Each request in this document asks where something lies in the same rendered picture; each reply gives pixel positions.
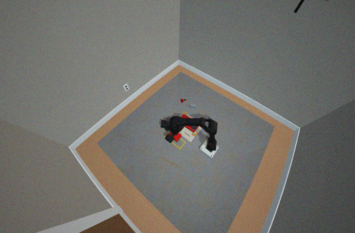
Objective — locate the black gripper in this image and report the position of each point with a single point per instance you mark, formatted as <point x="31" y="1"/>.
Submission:
<point x="170" y="138"/>

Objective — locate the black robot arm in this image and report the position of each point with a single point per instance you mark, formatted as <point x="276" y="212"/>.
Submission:
<point x="176" y="122"/>

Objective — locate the red rectangular block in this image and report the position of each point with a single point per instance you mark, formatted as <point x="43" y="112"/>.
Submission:
<point x="177" y="137"/>

